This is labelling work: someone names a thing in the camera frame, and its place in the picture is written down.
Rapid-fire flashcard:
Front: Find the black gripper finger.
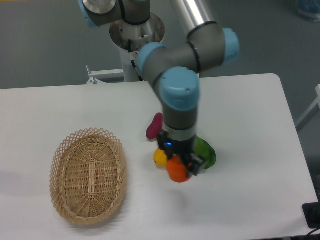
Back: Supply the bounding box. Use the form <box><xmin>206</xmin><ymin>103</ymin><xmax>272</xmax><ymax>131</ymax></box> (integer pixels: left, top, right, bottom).
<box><xmin>156</xmin><ymin>130</ymin><xmax>174</xmax><ymax>160</ymax></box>
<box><xmin>183</xmin><ymin>153</ymin><xmax>206</xmax><ymax>177</ymax></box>

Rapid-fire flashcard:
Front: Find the blue object top right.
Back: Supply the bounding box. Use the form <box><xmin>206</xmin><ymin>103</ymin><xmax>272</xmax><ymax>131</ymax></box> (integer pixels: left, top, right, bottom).
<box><xmin>295</xmin><ymin>0</ymin><xmax>320</xmax><ymax>23</ymax></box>

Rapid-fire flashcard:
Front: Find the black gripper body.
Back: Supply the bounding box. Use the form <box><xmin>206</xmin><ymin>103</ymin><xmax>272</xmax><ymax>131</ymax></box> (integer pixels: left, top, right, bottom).
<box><xmin>163</xmin><ymin>138</ymin><xmax>195</xmax><ymax>163</ymax></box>

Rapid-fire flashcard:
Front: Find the yellow mango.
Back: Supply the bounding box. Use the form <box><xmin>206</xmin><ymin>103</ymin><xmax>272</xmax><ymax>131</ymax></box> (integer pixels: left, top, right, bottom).
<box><xmin>153</xmin><ymin>148</ymin><xmax>168</xmax><ymax>168</ymax></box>

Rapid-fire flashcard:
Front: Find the black cable on pedestal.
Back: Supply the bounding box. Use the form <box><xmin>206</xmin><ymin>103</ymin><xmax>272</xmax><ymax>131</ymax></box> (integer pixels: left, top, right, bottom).
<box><xmin>127</xmin><ymin>39</ymin><xmax>145</xmax><ymax>82</ymax></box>

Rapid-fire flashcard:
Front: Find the orange fruit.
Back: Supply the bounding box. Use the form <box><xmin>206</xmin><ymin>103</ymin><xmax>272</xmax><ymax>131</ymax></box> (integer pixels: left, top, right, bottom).
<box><xmin>166</xmin><ymin>155</ymin><xmax>191</xmax><ymax>183</ymax></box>

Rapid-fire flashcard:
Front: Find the white frame at right edge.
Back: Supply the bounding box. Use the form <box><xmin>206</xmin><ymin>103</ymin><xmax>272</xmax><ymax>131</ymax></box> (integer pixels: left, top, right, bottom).
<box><xmin>295</xmin><ymin>84</ymin><xmax>320</xmax><ymax>133</ymax></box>

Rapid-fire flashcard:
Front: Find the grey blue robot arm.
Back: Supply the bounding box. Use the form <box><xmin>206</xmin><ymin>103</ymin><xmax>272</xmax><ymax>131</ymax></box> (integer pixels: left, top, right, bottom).
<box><xmin>78</xmin><ymin>0</ymin><xmax>240</xmax><ymax>176</ymax></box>

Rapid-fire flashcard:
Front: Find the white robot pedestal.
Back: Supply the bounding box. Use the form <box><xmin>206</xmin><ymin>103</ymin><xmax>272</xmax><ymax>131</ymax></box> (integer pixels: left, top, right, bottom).
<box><xmin>86</xmin><ymin>13</ymin><xmax>166</xmax><ymax>84</ymax></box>

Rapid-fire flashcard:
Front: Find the woven wicker basket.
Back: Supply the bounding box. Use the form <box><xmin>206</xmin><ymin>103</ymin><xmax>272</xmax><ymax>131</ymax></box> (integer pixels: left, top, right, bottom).
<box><xmin>49</xmin><ymin>128</ymin><xmax>128</xmax><ymax>226</ymax></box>

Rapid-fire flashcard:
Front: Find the green bok choy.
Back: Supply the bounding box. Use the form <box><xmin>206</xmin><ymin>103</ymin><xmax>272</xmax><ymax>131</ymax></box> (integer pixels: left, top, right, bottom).
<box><xmin>194</xmin><ymin>136</ymin><xmax>217</xmax><ymax>170</ymax></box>

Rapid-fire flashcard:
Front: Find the purple sweet potato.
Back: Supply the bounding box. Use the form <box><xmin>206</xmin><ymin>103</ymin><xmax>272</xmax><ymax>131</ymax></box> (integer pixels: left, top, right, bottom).
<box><xmin>146</xmin><ymin>112</ymin><xmax>163</xmax><ymax>140</ymax></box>

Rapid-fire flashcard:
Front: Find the black device at table corner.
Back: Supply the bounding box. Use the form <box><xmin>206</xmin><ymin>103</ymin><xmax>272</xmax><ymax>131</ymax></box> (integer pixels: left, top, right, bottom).
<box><xmin>302</xmin><ymin>202</ymin><xmax>320</xmax><ymax>229</ymax></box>

